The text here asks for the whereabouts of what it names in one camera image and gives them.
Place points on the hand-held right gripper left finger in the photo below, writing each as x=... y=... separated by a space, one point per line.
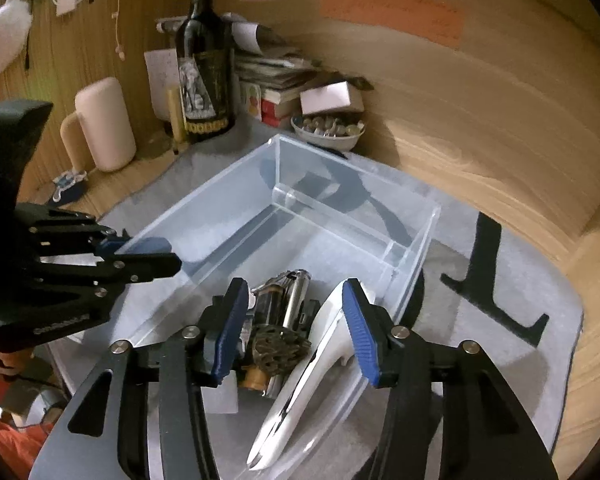
x=230 y=330

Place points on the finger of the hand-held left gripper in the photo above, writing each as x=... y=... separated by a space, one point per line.
x=145 y=246
x=150 y=267

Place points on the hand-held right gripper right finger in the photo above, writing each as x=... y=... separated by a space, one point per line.
x=360 y=330

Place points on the dark clear tube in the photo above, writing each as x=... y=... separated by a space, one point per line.
x=267 y=305

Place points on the bronze filigree ornament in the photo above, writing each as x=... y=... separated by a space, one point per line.
x=275 y=350

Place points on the white handheld massager device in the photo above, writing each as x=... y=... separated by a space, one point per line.
x=310 y=380

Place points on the silver metal cylinder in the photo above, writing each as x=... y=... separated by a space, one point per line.
x=296 y=292

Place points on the clear plastic storage box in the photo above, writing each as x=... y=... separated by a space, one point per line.
x=330 y=240

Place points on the person's left hand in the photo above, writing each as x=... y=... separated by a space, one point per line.
x=10 y=362

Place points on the tan cylinder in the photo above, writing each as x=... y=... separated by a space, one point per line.
x=72 y=140

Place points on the pale pink cylinder speaker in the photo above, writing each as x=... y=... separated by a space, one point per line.
x=105 y=125

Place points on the grey felt desk mat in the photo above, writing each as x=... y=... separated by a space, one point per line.
x=480 y=360

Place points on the white plush toy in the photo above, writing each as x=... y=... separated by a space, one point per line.
x=5 y=30

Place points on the white handwritten paper note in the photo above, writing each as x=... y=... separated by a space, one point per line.
x=160 y=75

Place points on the fruit sticker card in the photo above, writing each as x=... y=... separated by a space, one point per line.
x=253 y=102

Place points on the white ceramic bowl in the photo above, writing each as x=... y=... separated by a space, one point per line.
x=330 y=144

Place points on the red books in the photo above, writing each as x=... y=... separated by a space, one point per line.
x=277 y=107

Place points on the dark wine bottle elephant label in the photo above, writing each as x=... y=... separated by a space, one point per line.
x=202 y=45

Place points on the rolled newspaper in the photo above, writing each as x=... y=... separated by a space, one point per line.
x=167 y=25

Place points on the stack of papers and booklets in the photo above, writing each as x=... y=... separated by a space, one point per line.
x=275 y=70

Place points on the red cloth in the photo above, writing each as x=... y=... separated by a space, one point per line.
x=5 y=445

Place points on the rolled white paper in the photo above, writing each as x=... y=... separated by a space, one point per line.
x=252 y=32

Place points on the orange sticky note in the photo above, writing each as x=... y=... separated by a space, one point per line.
x=395 y=15

